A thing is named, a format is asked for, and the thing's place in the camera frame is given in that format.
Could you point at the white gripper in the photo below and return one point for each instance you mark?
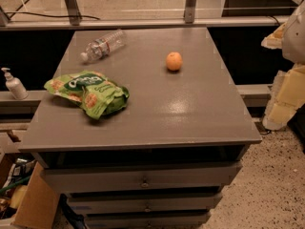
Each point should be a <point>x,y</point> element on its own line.
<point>295,37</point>

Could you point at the orange fruit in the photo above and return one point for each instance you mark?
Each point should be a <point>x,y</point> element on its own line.
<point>174,61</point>

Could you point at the grey drawer cabinet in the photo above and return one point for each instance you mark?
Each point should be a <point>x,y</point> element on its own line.
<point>164,160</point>

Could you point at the clear plastic water bottle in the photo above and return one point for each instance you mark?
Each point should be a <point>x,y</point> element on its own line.
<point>103,46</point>

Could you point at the green snack bag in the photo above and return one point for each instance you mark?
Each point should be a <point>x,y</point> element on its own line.
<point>92,91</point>

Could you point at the white pump dispenser bottle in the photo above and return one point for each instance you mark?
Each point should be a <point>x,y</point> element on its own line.
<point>14,85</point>

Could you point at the cardboard box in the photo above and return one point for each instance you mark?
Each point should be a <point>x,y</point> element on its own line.
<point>38,207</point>

